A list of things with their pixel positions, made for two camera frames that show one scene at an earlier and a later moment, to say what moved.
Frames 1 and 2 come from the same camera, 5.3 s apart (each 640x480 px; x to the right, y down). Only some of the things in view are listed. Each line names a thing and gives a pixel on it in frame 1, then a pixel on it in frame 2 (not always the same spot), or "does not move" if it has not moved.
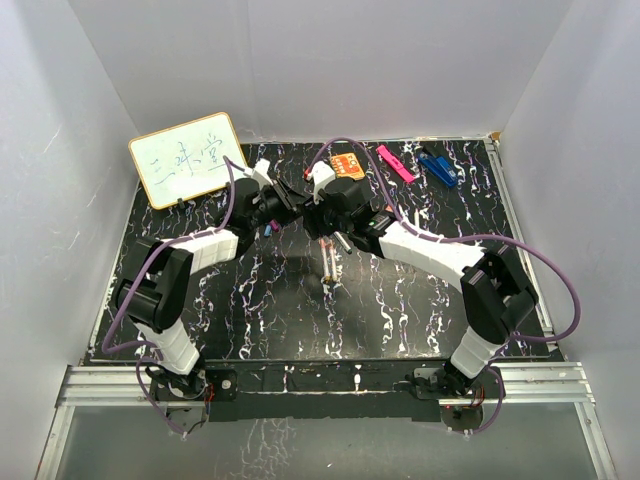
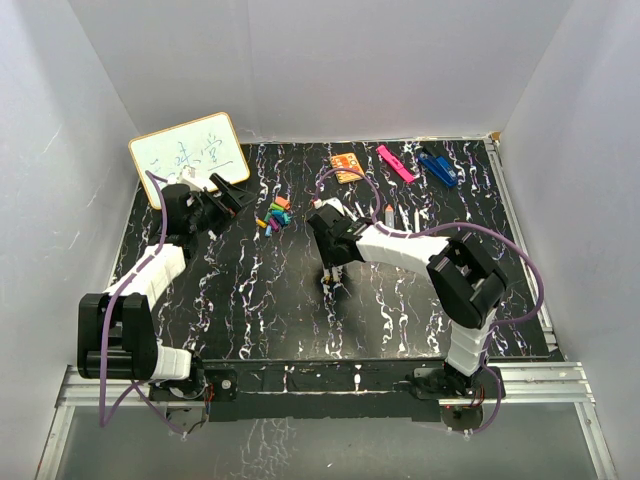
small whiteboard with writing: [187, 160] does not move
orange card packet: [346, 165] does not move
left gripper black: [290, 203] to [229, 205]
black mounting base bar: [388, 389] does not move
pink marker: [394, 162] does not move
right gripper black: [312, 212] to [331, 260]
